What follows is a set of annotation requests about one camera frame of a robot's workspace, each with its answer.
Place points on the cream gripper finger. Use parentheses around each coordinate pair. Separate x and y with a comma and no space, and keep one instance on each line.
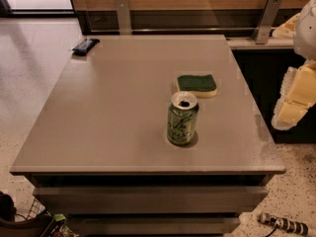
(299,85)
(287,116)

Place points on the green soda can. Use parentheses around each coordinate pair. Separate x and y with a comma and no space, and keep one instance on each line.
(182,118)

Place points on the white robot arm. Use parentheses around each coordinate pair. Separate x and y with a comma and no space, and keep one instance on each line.
(302,29)

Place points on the green yellow sponge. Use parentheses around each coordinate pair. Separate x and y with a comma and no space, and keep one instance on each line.
(202,86)

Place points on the upper grey drawer front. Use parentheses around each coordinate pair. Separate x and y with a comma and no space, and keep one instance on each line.
(137,200)

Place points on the grey drawer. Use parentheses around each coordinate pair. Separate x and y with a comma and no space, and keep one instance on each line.
(137,200)
(153,226)

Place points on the lower grey drawer front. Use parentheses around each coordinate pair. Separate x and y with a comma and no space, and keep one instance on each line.
(153,226)

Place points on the black bin with items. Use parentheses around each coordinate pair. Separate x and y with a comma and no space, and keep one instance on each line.
(36,224)

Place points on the right metal bracket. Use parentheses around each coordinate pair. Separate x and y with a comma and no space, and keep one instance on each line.
(262,31)

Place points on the metal bracket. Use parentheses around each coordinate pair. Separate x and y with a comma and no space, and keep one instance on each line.
(262,31)
(123,14)

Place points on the left metal bracket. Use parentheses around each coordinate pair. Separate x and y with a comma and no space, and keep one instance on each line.
(123,14)

